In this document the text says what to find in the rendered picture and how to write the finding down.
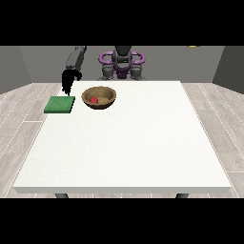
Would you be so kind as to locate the small red ball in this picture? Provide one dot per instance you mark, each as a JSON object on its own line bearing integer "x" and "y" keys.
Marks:
{"x": 93, "y": 100}

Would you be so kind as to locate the dark table leg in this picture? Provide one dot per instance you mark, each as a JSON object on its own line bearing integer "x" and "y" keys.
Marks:
{"x": 61, "y": 195}
{"x": 182, "y": 195}

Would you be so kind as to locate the grey robot trunk purple rings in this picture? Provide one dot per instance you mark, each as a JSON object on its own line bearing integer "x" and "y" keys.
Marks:
{"x": 122, "y": 65}

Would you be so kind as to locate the green square pad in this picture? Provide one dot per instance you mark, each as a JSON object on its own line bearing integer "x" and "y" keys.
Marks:
{"x": 60, "y": 104}

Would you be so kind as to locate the brown wooden bowl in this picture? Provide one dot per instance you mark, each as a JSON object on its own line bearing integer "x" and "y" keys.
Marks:
{"x": 106, "y": 95}

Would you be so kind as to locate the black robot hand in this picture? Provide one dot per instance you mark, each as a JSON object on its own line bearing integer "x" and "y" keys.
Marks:
{"x": 67, "y": 81}

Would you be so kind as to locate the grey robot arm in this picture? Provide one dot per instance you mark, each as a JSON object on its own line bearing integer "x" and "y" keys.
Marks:
{"x": 75, "y": 58}

